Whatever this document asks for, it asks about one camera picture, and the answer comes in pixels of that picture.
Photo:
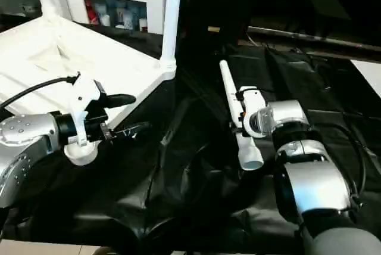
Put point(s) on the black plastic mat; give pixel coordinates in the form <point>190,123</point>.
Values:
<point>178,177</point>

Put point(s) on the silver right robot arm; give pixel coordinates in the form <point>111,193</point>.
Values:
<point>303,165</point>

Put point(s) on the black metal rod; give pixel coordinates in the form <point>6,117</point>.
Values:
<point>315,37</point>

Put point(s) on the white flat panel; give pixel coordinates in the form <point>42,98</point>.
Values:
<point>369,76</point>

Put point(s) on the white plastic table top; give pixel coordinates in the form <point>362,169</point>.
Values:
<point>71,58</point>

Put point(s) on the small yellow label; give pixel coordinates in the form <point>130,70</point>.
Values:
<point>213,29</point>

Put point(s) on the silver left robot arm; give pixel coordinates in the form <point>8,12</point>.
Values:
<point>24,148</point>

